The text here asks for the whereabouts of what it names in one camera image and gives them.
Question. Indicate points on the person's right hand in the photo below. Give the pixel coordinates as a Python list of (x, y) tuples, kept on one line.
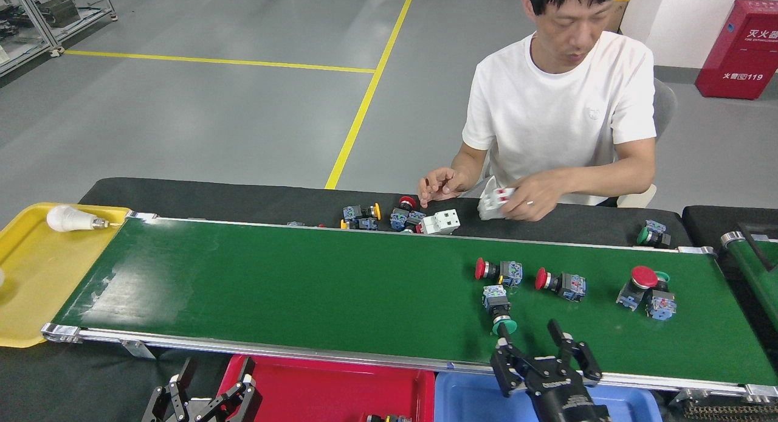
[(444, 182)]

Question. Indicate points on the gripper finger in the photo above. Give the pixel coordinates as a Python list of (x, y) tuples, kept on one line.
[(167, 407), (234, 407)]

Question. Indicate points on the yellow push button switch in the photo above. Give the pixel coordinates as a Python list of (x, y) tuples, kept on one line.
[(352, 213)]

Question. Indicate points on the dark metal box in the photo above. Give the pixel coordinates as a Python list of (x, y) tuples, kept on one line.
[(58, 13)]

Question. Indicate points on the red mushroom button switch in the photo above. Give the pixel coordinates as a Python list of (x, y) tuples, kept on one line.
[(408, 202), (644, 277)]

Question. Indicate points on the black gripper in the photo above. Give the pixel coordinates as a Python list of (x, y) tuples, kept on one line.
[(565, 397)]

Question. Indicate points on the red push button switch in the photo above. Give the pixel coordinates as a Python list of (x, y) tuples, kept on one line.
[(389, 418), (541, 279), (480, 268)]

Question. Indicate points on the person's right forearm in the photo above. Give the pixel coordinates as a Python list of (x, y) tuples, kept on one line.
[(469, 166)]

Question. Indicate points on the red fire extinguisher box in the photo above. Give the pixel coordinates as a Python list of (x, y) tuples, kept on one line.
[(741, 57)]

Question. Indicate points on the red plastic tray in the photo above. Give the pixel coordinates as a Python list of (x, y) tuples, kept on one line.
[(316, 391)]

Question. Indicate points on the white breaker with red levers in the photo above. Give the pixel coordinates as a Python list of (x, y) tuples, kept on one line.
[(491, 203)]

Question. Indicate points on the aluminium frame rack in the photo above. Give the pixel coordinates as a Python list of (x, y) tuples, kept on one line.
[(91, 17)]

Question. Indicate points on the person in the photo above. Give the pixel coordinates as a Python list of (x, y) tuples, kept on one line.
[(559, 106)]

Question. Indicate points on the cardboard box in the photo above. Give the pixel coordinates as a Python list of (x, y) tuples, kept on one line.
[(620, 8)]

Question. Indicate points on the long black table cover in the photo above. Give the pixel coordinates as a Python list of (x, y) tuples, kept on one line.
[(213, 197)]

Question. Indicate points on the green push button switch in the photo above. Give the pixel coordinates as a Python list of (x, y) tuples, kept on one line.
[(661, 303), (495, 295), (643, 236)]

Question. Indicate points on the yellow mushroom button switch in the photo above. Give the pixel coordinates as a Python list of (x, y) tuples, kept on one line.
[(364, 224)]

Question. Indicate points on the yellow plastic tray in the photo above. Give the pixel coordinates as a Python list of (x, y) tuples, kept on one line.
[(36, 276)]

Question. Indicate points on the person's left hand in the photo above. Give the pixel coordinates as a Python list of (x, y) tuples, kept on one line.
[(541, 194)]

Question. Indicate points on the blue plastic tray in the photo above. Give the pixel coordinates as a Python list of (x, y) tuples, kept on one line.
[(474, 404)]

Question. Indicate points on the narrow green conveyor belt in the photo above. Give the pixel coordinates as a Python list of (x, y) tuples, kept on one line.
[(767, 282)]

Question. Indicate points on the person's left forearm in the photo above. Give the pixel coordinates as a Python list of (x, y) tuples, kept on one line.
[(608, 179)]

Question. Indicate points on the plain white circuit breaker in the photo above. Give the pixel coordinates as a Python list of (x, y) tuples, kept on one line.
[(440, 222)]

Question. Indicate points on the white light bulb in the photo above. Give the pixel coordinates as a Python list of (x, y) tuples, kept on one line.
[(67, 218)]

